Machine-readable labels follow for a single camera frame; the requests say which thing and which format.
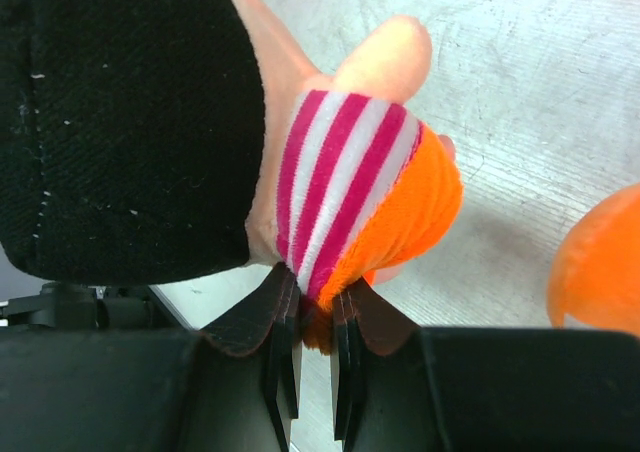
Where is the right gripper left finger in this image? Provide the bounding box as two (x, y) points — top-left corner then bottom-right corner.
(1, 265), (301, 451)

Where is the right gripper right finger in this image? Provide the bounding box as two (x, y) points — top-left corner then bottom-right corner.
(331, 281), (639, 451)

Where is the orange shark plush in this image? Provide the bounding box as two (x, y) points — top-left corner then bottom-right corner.
(547, 184), (639, 336)

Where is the black haired doll plush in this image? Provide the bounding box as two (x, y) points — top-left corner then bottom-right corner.
(1, 0), (463, 353)

